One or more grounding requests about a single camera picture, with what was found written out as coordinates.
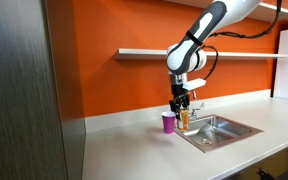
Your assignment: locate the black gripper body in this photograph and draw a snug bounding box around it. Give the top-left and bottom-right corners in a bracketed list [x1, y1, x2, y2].
[170, 82, 191, 105]

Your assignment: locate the orange soda can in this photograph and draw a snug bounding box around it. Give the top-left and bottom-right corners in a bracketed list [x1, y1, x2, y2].
[176, 108, 191, 132]

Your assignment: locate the round sink drain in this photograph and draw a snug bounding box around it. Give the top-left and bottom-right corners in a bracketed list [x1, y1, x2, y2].
[200, 137, 214, 146]

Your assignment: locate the stainless steel sink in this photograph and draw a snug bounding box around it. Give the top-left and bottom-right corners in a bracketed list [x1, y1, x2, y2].
[173, 113, 264, 154]

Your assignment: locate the purple paper cup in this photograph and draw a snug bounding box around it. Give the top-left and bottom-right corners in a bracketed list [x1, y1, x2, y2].
[161, 111, 177, 135]

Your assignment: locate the white counter backsplash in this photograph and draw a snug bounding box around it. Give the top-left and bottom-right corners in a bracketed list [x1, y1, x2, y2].
[84, 88, 273, 134]

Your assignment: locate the black chair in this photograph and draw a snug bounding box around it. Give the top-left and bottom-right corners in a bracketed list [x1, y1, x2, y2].
[256, 167, 288, 180]

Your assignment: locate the dark wood cabinet panel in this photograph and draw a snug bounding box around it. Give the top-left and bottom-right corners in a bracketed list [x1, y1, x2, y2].
[0, 0, 87, 180]

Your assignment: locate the chrome faucet with handles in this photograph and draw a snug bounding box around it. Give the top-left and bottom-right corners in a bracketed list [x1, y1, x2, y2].
[187, 90, 206, 122]

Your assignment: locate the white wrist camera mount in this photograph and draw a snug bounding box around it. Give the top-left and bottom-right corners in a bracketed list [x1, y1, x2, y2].
[181, 77, 208, 92]

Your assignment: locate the long white wall shelf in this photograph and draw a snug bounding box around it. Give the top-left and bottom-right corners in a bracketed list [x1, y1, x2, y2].
[113, 47, 288, 61]

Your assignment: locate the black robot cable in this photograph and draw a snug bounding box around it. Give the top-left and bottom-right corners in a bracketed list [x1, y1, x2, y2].
[201, 0, 283, 81]

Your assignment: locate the high white wall shelf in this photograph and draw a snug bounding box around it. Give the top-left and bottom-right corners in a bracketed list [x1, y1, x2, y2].
[165, 0, 288, 22]

